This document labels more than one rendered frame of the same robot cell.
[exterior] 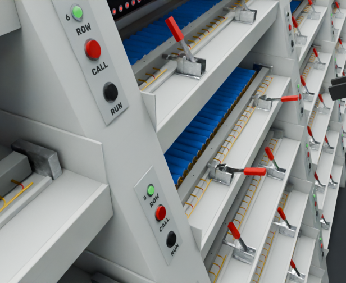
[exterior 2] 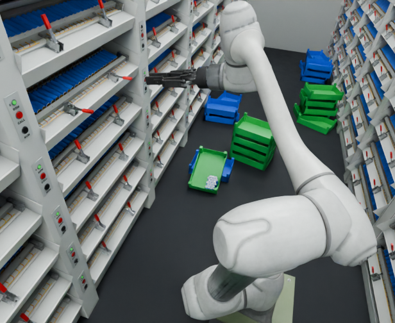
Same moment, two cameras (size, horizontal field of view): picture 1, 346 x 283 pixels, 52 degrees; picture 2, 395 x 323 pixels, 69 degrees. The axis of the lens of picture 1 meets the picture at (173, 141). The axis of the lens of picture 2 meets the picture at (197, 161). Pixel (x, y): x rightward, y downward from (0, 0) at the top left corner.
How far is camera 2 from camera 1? 42 cm
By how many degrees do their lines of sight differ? 23
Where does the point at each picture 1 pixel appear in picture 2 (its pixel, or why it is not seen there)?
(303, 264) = (134, 181)
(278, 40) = (133, 41)
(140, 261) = (4, 135)
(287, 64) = (137, 57)
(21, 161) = not seen: outside the picture
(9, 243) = not seen: outside the picture
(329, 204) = (167, 154)
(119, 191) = not seen: outside the picture
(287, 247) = (120, 166)
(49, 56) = not seen: outside the picture
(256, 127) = (103, 90)
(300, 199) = (138, 142)
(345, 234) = (174, 173)
